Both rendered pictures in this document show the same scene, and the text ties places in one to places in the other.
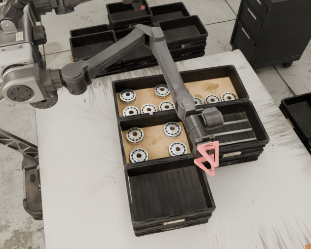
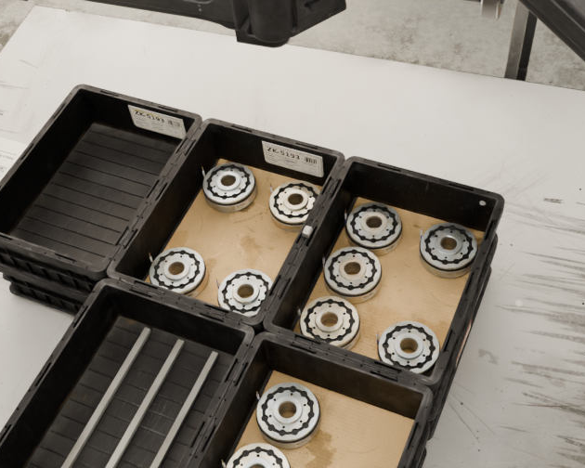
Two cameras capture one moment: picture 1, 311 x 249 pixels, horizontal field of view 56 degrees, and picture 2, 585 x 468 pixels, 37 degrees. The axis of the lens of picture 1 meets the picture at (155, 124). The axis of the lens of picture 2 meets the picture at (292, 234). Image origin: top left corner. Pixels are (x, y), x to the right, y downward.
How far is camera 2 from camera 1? 171 cm
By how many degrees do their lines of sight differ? 64
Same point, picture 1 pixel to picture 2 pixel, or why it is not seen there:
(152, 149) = (231, 228)
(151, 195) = (128, 175)
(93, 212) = (214, 113)
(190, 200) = (52, 237)
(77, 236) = (189, 76)
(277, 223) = not seen: outside the picture
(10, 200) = not seen: hidden behind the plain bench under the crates
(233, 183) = not seen: hidden behind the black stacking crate
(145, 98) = (418, 299)
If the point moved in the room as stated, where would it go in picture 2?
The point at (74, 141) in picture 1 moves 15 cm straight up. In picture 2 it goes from (420, 136) to (422, 86)
